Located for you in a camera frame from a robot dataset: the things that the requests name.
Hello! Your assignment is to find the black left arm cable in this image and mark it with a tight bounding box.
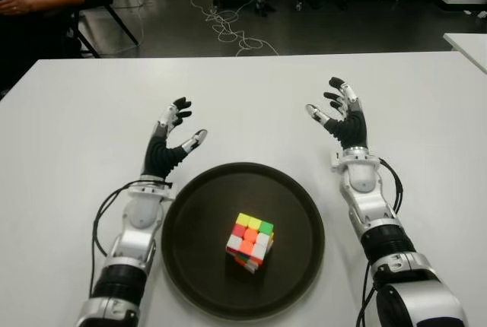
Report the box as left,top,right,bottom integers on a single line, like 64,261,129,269
87,180,170,301

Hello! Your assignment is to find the round dark brown plate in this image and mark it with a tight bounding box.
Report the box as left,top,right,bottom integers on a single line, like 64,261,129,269
161,161,326,321

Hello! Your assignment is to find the black chair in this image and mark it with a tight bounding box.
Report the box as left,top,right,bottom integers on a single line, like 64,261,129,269
72,0,140,58

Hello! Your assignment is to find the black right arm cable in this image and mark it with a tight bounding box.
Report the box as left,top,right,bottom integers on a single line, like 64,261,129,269
355,156,405,327

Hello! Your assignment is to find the multicolour Rubik's cube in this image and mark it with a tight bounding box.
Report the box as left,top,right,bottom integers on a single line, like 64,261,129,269
225,211,275,275

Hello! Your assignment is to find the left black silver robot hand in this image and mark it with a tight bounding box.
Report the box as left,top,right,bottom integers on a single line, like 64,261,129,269
141,96,209,183

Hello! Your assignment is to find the white tangled floor cable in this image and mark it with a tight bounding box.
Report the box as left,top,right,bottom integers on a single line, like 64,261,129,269
136,0,279,57

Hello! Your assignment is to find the white side table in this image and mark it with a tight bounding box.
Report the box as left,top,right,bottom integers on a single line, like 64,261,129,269
443,32,487,76

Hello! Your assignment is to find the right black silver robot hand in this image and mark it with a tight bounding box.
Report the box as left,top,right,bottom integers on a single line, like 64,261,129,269
304,76,369,151

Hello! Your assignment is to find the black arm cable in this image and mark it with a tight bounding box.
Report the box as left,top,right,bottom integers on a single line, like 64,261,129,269
355,156,405,327
87,180,170,301

